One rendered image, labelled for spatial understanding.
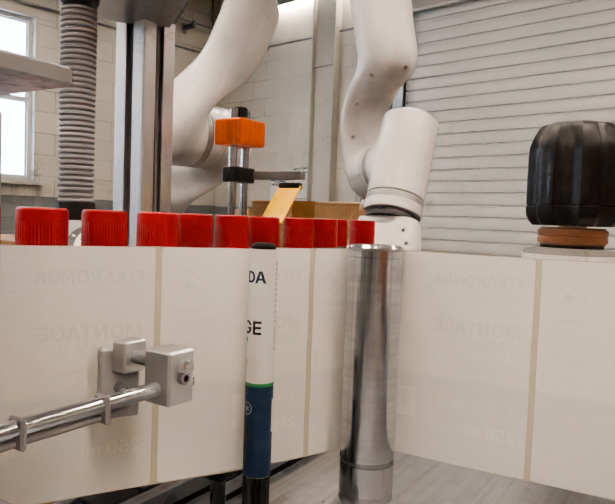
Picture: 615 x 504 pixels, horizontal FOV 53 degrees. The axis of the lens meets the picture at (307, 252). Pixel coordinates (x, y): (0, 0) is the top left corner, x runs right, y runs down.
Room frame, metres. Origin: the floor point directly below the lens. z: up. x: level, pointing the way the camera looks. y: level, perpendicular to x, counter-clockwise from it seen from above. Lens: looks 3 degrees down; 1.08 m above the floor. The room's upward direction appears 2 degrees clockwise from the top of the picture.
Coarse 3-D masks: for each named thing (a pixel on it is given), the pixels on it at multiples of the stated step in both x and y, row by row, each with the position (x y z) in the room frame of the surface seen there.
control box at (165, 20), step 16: (112, 0) 0.61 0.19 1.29; (128, 0) 0.60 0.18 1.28; (144, 0) 0.60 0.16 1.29; (160, 0) 0.60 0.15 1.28; (176, 0) 0.60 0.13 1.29; (112, 16) 0.65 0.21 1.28; (128, 16) 0.65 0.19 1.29; (144, 16) 0.65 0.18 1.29; (160, 16) 0.65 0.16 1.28; (176, 16) 0.65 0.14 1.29
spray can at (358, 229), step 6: (354, 222) 0.80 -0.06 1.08; (360, 222) 0.79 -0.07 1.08; (366, 222) 0.79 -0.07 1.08; (372, 222) 0.80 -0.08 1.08; (354, 228) 0.80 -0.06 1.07; (360, 228) 0.79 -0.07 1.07; (366, 228) 0.79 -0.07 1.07; (372, 228) 0.80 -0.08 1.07; (354, 234) 0.80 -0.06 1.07; (360, 234) 0.79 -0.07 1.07; (366, 234) 0.79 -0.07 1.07; (372, 234) 0.80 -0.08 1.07; (354, 240) 0.80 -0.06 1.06; (360, 240) 0.79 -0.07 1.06; (366, 240) 0.79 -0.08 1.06; (372, 240) 0.80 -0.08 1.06
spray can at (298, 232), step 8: (288, 224) 0.67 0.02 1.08; (296, 224) 0.66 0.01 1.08; (304, 224) 0.67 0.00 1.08; (312, 224) 0.67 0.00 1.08; (288, 232) 0.67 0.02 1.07; (296, 232) 0.66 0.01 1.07; (304, 232) 0.67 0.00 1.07; (312, 232) 0.67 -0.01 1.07; (288, 240) 0.67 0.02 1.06; (296, 240) 0.66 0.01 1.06; (304, 240) 0.67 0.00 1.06; (312, 240) 0.67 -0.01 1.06
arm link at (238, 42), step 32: (224, 0) 1.09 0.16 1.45; (256, 0) 1.05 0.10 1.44; (224, 32) 1.08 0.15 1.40; (256, 32) 1.08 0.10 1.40; (192, 64) 1.12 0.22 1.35; (224, 64) 1.09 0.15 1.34; (256, 64) 1.12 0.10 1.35; (192, 96) 1.09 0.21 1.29; (224, 96) 1.11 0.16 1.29; (192, 128) 1.09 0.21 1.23; (192, 160) 1.14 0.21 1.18
